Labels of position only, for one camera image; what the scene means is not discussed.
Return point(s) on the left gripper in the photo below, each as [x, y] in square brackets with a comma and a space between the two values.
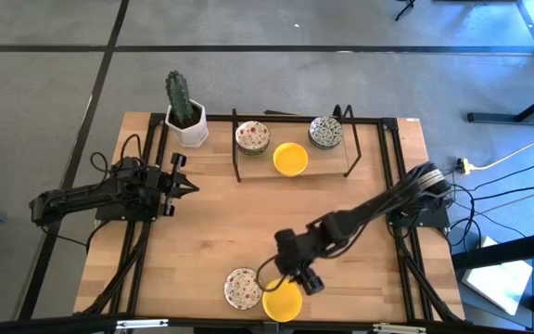
[167, 185]

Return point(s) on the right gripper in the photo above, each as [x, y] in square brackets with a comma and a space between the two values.
[297, 260]

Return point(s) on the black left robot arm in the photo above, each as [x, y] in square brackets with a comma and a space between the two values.
[86, 195]

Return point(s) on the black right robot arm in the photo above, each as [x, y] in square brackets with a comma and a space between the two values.
[373, 209]

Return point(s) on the white hexagonal plant pot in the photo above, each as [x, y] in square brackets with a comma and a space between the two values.
[195, 134]

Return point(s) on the green cactus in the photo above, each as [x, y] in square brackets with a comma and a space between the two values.
[179, 97]

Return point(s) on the yellow power plug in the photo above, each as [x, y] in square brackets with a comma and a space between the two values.
[462, 166]

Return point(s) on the white flat box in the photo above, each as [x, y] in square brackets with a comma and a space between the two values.
[499, 283]

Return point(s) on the black metal stand base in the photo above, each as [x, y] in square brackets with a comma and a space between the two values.
[494, 118]

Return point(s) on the black tripod leg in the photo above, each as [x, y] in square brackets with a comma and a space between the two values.
[407, 3]

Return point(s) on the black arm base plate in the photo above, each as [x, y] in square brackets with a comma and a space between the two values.
[436, 219]
[109, 214]

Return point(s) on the silver metal bracket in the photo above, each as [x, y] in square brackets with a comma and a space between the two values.
[142, 323]
[399, 328]

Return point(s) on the black rig frame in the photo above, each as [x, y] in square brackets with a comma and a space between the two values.
[40, 328]

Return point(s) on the black metal desk frame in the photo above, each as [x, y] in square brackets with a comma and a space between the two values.
[503, 251]

